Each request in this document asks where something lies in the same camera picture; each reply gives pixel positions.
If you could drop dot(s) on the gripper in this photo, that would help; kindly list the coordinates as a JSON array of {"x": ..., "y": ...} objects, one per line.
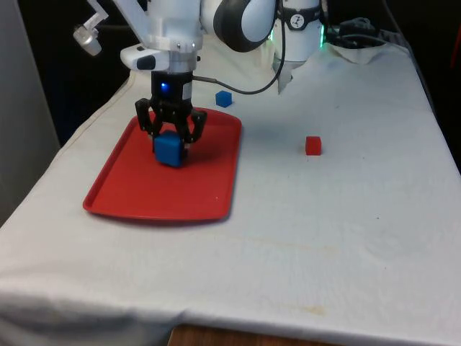
[{"x": 173, "y": 90}]

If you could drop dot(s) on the large blue cube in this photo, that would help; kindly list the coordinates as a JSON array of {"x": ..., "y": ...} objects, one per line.
[{"x": 167, "y": 149}]

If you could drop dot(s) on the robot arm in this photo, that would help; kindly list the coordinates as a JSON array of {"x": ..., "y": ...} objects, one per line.
[{"x": 173, "y": 21}]

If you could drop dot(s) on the red tray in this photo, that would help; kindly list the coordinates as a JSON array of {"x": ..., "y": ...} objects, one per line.
[{"x": 144, "y": 191}]

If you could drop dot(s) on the small blue cube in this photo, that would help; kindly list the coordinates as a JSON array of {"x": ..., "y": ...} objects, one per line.
[{"x": 223, "y": 99}]

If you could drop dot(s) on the black cabinet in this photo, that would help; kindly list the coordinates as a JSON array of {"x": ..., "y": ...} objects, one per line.
[{"x": 72, "y": 90}]

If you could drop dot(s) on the small red cube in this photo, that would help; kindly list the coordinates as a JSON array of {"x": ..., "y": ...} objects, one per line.
[{"x": 313, "y": 146}]

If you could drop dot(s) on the pale lockers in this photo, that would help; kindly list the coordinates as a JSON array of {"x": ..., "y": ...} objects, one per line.
[{"x": 21, "y": 108}]

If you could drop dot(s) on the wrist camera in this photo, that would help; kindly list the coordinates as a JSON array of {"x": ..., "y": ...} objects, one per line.
[{"x": 144, "y": 59}]

